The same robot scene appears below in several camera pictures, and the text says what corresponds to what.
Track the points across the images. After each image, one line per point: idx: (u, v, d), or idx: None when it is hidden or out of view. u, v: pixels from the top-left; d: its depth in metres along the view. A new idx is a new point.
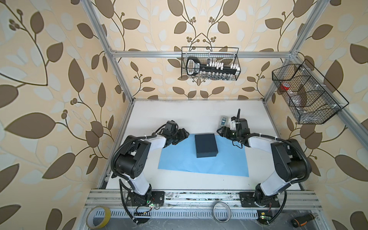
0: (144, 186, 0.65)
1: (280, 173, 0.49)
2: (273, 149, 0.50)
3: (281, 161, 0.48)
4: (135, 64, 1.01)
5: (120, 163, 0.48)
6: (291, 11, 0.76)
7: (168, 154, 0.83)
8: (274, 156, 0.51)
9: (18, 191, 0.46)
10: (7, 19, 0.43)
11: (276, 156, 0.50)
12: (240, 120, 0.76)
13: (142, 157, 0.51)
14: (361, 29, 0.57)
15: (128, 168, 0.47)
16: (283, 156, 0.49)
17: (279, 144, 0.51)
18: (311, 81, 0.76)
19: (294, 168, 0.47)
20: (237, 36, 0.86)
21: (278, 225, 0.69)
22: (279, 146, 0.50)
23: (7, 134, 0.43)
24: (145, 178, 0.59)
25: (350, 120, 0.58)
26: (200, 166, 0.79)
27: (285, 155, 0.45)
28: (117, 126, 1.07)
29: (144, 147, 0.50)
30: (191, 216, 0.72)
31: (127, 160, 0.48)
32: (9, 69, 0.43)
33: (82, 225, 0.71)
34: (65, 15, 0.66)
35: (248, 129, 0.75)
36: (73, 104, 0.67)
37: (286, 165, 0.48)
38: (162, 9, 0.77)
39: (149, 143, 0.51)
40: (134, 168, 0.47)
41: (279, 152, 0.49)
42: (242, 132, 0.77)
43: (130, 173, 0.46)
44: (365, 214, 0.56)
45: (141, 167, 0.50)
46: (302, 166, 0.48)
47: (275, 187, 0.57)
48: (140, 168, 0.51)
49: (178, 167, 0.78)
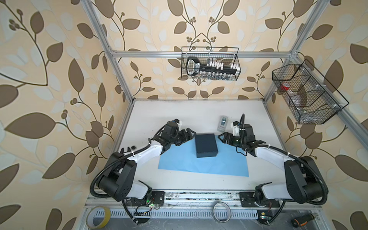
0: (143, 190, 0.64)
1: (293, 194, 0.45)
2: (287, 168, 0.46)
3: (297, 183, 0.44)
4: (135, 64, 1.01)
5: (104, 183, 0.44)
6: (291, 11, 0.76)
7: (168, 155, 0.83)
8: (287, 175, 0.46)
9: (18, 192, 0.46)
10: (8, 19, 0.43)
11: (290, 177, 0.45)
12: (245, 127, 0.72)
13: (126, 180, 0.44)
14: (361, 29, 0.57)
15: (111, 190, 0.43)
16: (298, 178, 0.44)
17: (293, 164, 0.46)
18: (311, 81, 0.76)
19: (310, 191, 0.43)
20: (237, 36, 0.86)
21: (279, 225, 0.69)
22: (293, 166, 0.45)
23: (7, 134, 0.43)
24: (142, 184, 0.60)
25: (350, 120, 0.58)
26: (200, 166, 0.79)
27: (300, 176, 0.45)
28: (117, 126, 1.07)
29: (128, 170, 0.43)
30: (191, 216, 0.72)
31: (111, 182, 0.44)
32: (9, 69, 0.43)
33: (82, 225, 0.71)
34: (65, 15, 0.66)
35: (253, 135, 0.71)
36: (73, 104, 0.67)
37: (302, 188, 0.44)
38: (162, 9, 0.77)
39: (134, 166, 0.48)
40: (118, 191, 0.42)
41: (294, 173, 0.45)
42: (247, 139, 0.72)
43: (113, 195, 0.42)
44: (365, 213, 0.56)
45: (126, 189, 0.46)
46: (317, 187, 0.44)
47: (281, 196, 0.54)
48: (124, 190, 0.45)
49: (178, 167, 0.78)
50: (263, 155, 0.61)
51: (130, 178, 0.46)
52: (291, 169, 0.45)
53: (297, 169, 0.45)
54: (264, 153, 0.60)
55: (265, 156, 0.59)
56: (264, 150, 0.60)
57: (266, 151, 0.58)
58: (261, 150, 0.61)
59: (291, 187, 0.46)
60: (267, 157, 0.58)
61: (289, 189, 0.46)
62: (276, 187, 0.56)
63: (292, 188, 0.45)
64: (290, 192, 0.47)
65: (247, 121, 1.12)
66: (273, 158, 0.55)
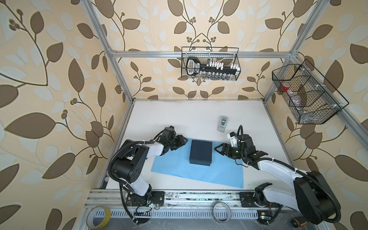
0: (144, 186, 0.65)
1: (307, 213, 0.43)
2: (297, 187, 0.43)
3: (310, 205, 0.41)
4: (135, 65, 1.01)
5: (116, 167, 0.46)
6: (291, 11, 0.76)
7: (167, 160, 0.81)
8: (297, 193, 0.44)
9: (18, 192, 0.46)
10: (7, 19, 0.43)
11: (302, 196, 0.43)
12: (245, 138, 0.69)
13: (139, 162, 0.49)
14: (361, 30, 0.60)
15: (125, 172, 0.46)
16: (311, 198, 0.42)
17: (303, 183, 0.43)
18: (311, 81, 0.76)
19: (323, 209, 0.41)
20: (237, 36, 0.86)
21: (279, 225, 0.69)
22: (304, 186, 0.43)
23: (7, 134, 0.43)
24: (143, 179, 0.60)
25: (350, 120, 0.58)
26: (193, 172, 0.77)
27: (313, 196, 0.42)
28: (117, 126, 1.07)
29: (142, 152, 0.49)
30: (191, 216, 0.72)
31: (123, 165, 0.47)
32: (9, 69, 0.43)
33: (82, 225, 0.71)
34: (65, 15, 0.66)
35: (253, 146, 0.70)
36: (73, 104, 0.67)
37: (316, 208, 0.41)
38: (162, 9, 0.77)
39: (147, 148, 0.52)
40: (131, 174, 0.46)
41: (306, 193, 0.42)
42: (247, 151, 0.70)
43: (126, 178, 0.45)
44: (365, 213, 0.56)
45: (138, 172, 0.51)
46: (330, 205, 0.42)
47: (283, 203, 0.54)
48: (136, 173, 0.50)
49: (175, 171, 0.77)
50: (267, 169, 0.58)
51: (142, 161, 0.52)
52: (303, 189, 0.43)
53: (308, 189, 0.43)
54: (268, 166, 0.57)
55: (269, 170, 0.57)
56: (267, 163, 0.58)
57: (270, 165, 0.56)
58: (265, 164, 0.59)
59: (303, 206, 0.43)
60: (272, 172, 0.56)
61: (301, 207, 0.44)
62: (279, 195, 0.56)
63: (304, 207, 0.43)
64: (302, 210, 0.44)
65: (247, 121, 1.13)
66: (279, 172, 0.52)
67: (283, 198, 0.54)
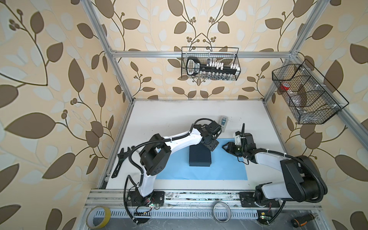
0: (150, 189, 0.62)
1: (293, 193, 0.45)
2: (283, 167, 0.47)
3: (294, 181, 0.44)
4: (135, 64, 1.01)
5: (143, 158, 0.51)
6: (291, 11, 0.76)
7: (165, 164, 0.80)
8: (284, 175, 0.48)
9: (18, 191, 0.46)
10: (7, 19, 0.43)
11: (287, 175, 0.46)
12: (245, 135, 0.74)
13: (161, 162, 0.50)
14: (361, 29, 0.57)
15: (148, 164, 0.49)
16: (295, 175, 0.45)
17: (289, 162, 0.47)
18: (311, 81, 0.76)
19: (308, 189, 0.43)
20: (237, 36, 0.86)
21: (279, 225, 0.69)
22: (289, 165, 0.47)
23: (7, 134, 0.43)
24: (153, 182, 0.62)
25: (350, 119, 0.58)
26: (196, 172, 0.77)
27: (296, 174, 0.45)
28: (117, 126, 1.07)
29: (164, 153, 0.47)
30: (191, 216, 0.72)
31: (147, 158, 0.50)
32: (9, 69, 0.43)
33: (82, 225, 0.71)
34: (65, 15, 0.66)
35: (254, 143, 0.75)
36: (73, 104, 0.67)
37: (298, 184, 0.45)
38: (162, 9, 0.77)
39: (168, 152, 0.52)
40: (152, 168, 0.49)
41: (290, 170, 0.46)
42: (248, 147, 0.74)
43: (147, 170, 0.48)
44: (365, 213, 0.56)
45: (159, 169, 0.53)
46: (315, 185, 0.44)
47: (280, 195, 0.55)
48: (157, 169, 0.52)
49: (176, 176, 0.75)
50: (263, 160, 0.62)
51: (165, 160, 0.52)
52: (287, 167, 0.46)
53: (293, 167, 0.46)
54: (264, 157, 0.61)
55: (265, 161, 0.61)
56: (263, 155, 0.62)
57: (266, 155, 0.60)
58: (260, 155, 0.63)
59: (289, 186, 0.46)
60: (267, 163, 0.59)
61: (288, 188, 0.47)
62: (275, 187, 0.57)
63: (290, 188, 0.46)
64: (289, 191, 0.47)
65: (247, 121, 1.10)
66: (271, 160, 0.56)
67: (279, 189, 0.54)
